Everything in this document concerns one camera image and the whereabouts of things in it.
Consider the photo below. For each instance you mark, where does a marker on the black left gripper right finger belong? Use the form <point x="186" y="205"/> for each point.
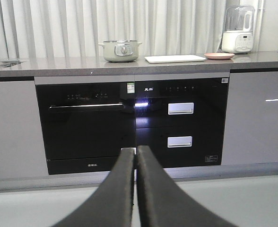
<point x="162" y="203"/>

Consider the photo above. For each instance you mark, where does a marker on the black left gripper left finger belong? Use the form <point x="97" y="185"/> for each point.
<point x="111" y="205"/>

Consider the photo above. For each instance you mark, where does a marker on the white bear serving tray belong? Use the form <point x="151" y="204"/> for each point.
<point x="174" y="59"/>

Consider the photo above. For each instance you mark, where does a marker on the pink round plate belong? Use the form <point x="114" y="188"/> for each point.
<point x="219" y="56"/>

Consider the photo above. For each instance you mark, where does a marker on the black built-in dishwasher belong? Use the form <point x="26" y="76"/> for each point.
<point x="85" y="126"/>

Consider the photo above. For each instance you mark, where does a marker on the black built-in drawer cabinet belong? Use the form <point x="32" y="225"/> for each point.
<point x="182" y="120"/>

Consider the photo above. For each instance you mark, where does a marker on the cream electric cooking pot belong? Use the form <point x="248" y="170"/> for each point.
<point x="120" y="50"/>

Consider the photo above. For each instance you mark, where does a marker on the white blender appliance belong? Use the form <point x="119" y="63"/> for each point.
<point x="238" y="29"/>

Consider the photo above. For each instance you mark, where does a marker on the white pleated curtain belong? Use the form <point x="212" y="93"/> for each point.
<point x="74" y="28"/>

